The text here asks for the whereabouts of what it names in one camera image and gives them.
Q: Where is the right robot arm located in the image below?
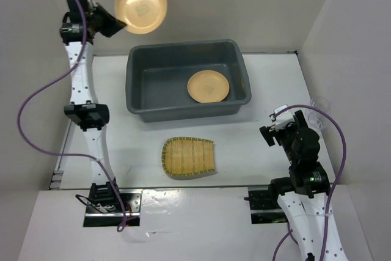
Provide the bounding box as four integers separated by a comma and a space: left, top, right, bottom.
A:
260, 105, 347, 260

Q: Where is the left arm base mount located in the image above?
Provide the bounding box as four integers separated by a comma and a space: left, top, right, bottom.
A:
75, 189, 144, 227

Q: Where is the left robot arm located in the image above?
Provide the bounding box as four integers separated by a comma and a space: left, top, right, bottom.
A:
59, 0, 126, 213

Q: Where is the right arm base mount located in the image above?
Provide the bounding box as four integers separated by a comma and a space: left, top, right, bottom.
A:
244, 186, 287, 224

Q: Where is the clear plastic cup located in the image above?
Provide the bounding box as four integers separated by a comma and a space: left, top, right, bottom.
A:
307, 96, 330, 131

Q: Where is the woven bamboo tray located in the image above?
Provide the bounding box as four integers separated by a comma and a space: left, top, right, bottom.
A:
161, 137, 216, 179

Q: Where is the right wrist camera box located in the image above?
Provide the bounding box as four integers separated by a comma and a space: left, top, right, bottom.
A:
270, 105, 295, 131

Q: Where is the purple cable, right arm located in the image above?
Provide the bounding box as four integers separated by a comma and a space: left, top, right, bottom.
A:
270, 104, 348, 261

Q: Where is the grey plastic bin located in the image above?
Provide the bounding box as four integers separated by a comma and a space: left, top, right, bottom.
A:
125, 39, 252, 122

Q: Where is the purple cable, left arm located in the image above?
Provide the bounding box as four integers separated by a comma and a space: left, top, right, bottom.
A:
16, 0, 142, 232

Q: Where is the yellow bear plate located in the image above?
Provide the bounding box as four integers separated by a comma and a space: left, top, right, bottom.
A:
114, 0, 167, 35
187, 70, 230, 103

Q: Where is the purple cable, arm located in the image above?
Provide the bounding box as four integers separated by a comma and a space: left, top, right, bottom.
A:
270, 104, 348, 261
16, 0, 142, 232

